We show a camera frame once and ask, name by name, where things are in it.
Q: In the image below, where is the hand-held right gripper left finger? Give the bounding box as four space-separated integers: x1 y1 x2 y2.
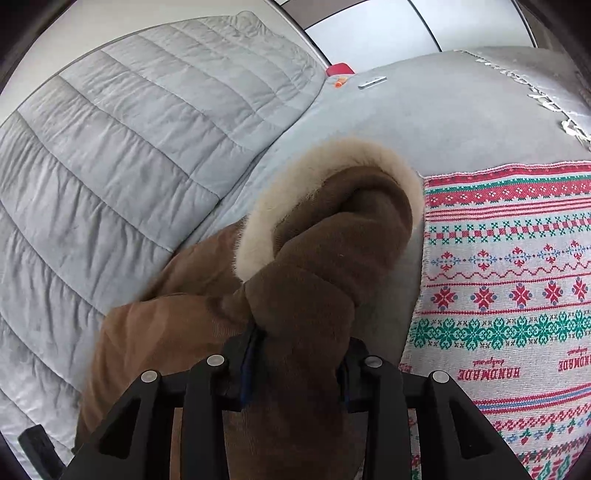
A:
60 323 259 480

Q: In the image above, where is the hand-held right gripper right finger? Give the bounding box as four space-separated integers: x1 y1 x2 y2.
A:
338 339 532 480

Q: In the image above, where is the brown fur-hooded coat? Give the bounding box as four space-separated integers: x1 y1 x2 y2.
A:
74 138 426 480

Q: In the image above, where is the patterned woven blanket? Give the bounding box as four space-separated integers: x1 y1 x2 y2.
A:
399 161 591 480

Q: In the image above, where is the black object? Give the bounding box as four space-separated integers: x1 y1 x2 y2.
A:
18 425 64 480

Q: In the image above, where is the grey quilted blanket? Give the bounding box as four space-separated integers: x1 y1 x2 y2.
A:
0 11 329 468

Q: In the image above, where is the white wardrobe door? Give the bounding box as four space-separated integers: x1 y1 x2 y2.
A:
277 0 532 66

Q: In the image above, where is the grey fringed blanket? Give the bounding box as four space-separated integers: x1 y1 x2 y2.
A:
455 46 591 149

